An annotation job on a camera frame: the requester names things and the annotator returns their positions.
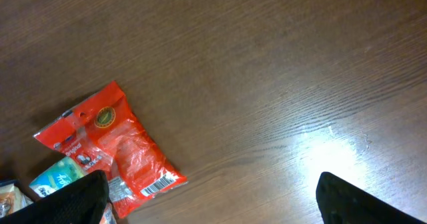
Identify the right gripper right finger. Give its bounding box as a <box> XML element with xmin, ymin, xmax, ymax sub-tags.
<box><xmin>316</xmin><ymin>172</ymin><xmax>426</xmax><ymax>224</ymax></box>

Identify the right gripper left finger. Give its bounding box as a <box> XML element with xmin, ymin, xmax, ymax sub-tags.
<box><xmin>1</xmin><ymin>170</ymin><xmax>109</xmax><ymax>224</ymax></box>

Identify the teal tissue pack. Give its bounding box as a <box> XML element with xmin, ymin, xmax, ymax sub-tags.
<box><xmin>29</xmin><ymin>157</ymin><xmax>87</xmax><ymax>198</ymax></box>

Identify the red snack bag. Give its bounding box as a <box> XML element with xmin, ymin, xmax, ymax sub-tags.
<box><xmin>34</xmin><ymin>81</ymin><xmax>187</xmax><ymax>219</ymax></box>

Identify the orange tissue pack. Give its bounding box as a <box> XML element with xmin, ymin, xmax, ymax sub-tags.
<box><xmin>0</xmin><ymin>181</ymin><xmax>33</xmax><ymax>218</ymax></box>

